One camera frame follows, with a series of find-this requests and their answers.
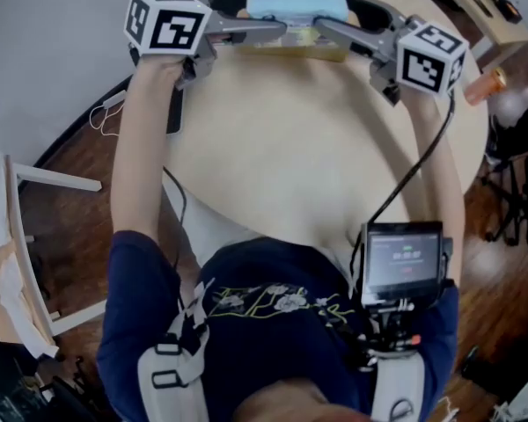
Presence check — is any light wooden side table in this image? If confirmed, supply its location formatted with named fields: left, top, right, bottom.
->
left=429, top=0, right=528, bottom=62

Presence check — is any black smartphone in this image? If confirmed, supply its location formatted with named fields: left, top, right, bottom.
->
left=165, top=84, right=186, bottom=135

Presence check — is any person's right forearm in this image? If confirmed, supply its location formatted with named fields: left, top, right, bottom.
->
left=403, top=89, right=466, bottom=283

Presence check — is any person's left forearm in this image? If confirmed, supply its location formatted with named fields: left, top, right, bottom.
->
left=110, top=54, right=187, bottom=246

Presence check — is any navy printed t-shirt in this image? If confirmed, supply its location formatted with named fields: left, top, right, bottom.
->
left=96, top=229, right=461, bottom=422

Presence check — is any white charger with cable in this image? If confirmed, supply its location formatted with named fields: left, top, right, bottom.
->
left=88, top=89, right=129, bottom=138

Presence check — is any white chest harness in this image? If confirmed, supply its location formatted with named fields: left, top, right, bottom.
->
left=136, top=278, right=426, bottom=422

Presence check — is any white shoe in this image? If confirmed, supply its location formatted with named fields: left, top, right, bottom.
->
left=494, top=375, right=528, bottom=422

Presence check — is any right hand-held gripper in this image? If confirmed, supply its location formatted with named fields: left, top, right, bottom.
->
left=313, top=0, right=470, bottom=106

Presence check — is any black chest mount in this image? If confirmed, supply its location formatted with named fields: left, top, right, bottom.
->
left=356, top=303, right=423, bottom=373

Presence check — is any white wooden chair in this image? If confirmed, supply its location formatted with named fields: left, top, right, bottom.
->
left=3, top=153, right=107, bottom=338

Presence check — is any black screen device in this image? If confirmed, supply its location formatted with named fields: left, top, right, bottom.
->
left=360, top=221, right=455, bottom=310

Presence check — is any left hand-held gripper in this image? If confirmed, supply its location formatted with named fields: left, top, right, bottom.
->
left=123, top=0, right=289, bottom=91

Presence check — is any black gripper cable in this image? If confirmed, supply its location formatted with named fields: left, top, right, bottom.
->
left=162, top=166, right=188, bottom=273
left=350, top=89, right=457, bottom=280

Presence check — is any open wooden box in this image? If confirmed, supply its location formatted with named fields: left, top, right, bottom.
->
left=234, top=9, right=351, bottom=64

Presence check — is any black pouch with orange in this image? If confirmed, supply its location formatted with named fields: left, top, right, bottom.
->
left=488, top=0, right=524, bottom=24

